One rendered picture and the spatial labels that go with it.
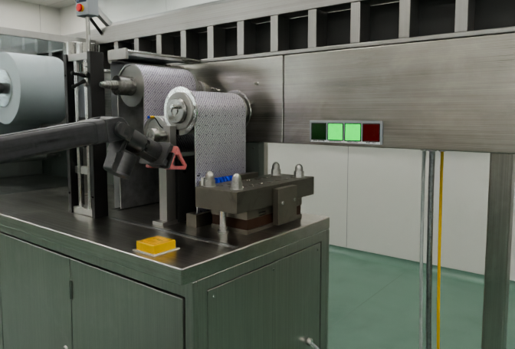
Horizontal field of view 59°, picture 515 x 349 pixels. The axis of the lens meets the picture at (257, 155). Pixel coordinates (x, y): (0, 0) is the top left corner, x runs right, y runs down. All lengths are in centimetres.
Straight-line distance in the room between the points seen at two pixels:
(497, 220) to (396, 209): 249
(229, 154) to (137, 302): 55
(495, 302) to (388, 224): 250
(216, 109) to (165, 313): 63
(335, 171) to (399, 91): 281
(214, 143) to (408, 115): 58
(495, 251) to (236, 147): 84
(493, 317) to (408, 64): 78
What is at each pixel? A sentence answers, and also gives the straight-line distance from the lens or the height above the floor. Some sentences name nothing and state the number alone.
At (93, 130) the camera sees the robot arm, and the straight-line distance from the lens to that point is 113.
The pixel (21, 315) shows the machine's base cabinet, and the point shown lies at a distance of 186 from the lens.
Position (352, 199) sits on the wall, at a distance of 410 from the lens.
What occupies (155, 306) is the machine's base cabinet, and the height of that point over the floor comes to 77.
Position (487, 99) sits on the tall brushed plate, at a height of 128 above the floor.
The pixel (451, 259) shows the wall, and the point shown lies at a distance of 390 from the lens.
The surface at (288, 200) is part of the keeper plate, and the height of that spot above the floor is 98.
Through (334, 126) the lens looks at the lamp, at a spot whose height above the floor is 120.
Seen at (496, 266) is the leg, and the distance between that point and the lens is 153.
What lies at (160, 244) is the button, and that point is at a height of 92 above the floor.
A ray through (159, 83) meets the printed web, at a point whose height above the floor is 134.
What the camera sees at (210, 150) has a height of 113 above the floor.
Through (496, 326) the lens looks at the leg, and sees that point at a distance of 159.
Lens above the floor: 124
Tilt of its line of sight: 5 degrees down
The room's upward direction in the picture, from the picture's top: straight up
